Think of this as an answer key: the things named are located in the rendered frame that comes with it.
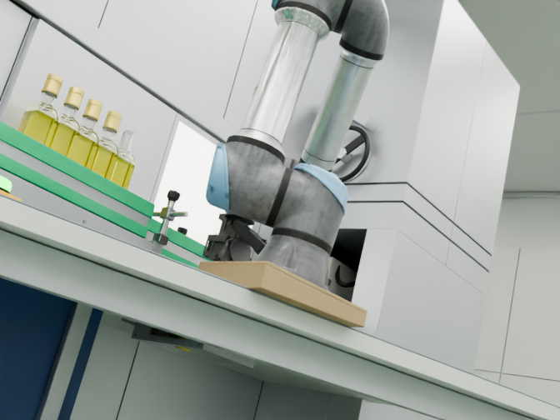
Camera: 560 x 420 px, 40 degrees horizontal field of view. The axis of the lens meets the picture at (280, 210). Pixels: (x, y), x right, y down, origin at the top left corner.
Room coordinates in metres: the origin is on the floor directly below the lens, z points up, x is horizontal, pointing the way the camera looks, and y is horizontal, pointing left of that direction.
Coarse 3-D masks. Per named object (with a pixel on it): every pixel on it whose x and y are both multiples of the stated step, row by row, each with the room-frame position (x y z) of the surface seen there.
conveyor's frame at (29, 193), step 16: (16, 176) 1.39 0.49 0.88; (16, 192) 1.40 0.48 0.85; (32, 192) 1.42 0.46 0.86; (48, 192) 1.45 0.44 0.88; (48, 208) 1.45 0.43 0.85; (64, 208) 1.48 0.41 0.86; (80, 208) 1.51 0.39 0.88; (96, 224) 1.54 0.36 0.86; (112, 224) 1.57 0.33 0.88; (128, 240) 1.61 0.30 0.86; (144, 240) 1.64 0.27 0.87
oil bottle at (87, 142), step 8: (80, 128) 1.62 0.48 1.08; (88, 128) 1.63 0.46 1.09; (80, 136) 1.61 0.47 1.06; (88, 136) 1.62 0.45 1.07; (96, 136) 1.64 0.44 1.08; (80, 144) 1.61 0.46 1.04; (88, 144) 1.63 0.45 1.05; (96, 144) 1.64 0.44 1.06; (80, 152) 1.62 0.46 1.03; (88, 152) 1.63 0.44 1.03; (80, 160) 1.62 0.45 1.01; (88, 160) 1.64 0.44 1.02; (88, 168) 1.64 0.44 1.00
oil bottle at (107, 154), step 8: (104, 144) 1.66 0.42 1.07; (112, 144) 1.68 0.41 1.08; (96, 152) 1.66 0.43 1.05; (104, 152) 1.66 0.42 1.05; (112, 152) 1.68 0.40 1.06; (96, 160) 1.65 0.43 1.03; (104, 160) 1.67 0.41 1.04; (112, 160) 1.68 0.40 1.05; (96, 168) 1.66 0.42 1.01; (104, 168) 1.67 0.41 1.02; (112, 168) 1.69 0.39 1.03; (104, 176) 1.68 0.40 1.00
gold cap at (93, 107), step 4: (88, 100) 1.64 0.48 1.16; (92, 100) 1.63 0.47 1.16; (96, 100) 1.63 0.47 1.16; (88, 104) 1.63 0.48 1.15; (92, 104) 1.63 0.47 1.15; (96, 104) 1.63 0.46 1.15; (100, 104) 1.64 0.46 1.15; (88, 108) 1.63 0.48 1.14; (92, 108) 1.63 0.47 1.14; (96, 108) 1.63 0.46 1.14; (100, 108) 1.64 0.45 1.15; (84, 112) 1.64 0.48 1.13; (88, 112) 1.63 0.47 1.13; (92, 112) 1.63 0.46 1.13; (96, 112) 1.64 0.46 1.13; (92, 116) 1.63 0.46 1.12; (96, 116) 1.64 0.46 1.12
